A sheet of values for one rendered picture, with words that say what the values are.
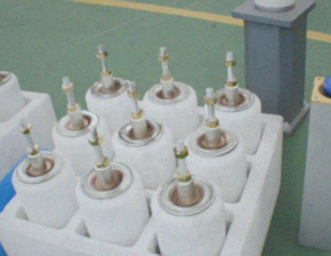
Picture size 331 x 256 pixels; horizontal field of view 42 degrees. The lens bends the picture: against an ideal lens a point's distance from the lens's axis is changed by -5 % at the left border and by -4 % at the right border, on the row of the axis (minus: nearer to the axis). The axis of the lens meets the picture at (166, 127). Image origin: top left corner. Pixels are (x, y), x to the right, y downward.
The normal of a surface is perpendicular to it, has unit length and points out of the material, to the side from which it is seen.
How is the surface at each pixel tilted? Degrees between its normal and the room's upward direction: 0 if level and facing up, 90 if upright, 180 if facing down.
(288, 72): 90
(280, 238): 0
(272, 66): 90
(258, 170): 0
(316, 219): 90
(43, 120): 90
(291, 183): 0
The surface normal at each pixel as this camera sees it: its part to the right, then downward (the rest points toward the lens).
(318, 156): -0.36, 0.57
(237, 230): -0.12, -0.81
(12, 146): 0.91, 0.14
